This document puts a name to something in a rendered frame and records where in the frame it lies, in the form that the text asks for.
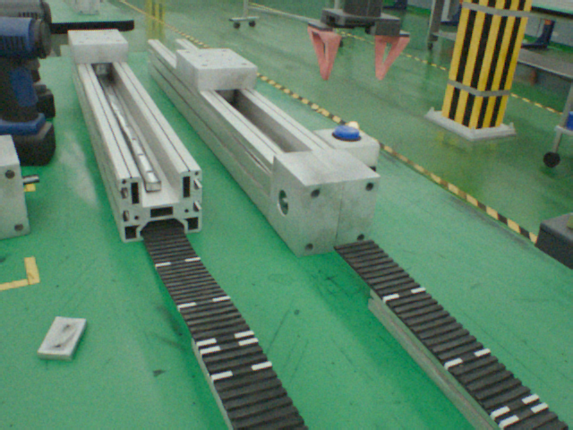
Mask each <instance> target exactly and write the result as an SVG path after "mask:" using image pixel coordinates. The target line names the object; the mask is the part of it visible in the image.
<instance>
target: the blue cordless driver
mask: <svg viewBox="0 0 573 430"><path fill-rule="evenodd" d="M50 31H51V30H50V28H49V26H48V24H47V23H45V21H44V20H43V19H38V20H37V21H35V20H34V19H33V18H22V17H10V18H8V17H0V136H3V135H11V136H12V138H13V146H14V148H15V151H16V154H17V157H18V160H19V165H20V167H27V166H44V165H46V164H47V163H48V162H49V160H50V158H51V157H52V155H53V153H54V152H55V150H56V140H55V133H54V129H55V128H54V126H53V124H51V123H45V122H46V121H45V115H44V114H42V113H38V111H37V109H36V107H37V106H36V103H37V101H38V96H37V94H36V91H35V89H34V85H33V84H34V82H33V80H32V77H31V74H30V69H29V66H28V65H25V64H22V62H21V60H28V61H30V60H36V59H37V58H39V59H47V56H50V53H51V34H50Z"/></svg>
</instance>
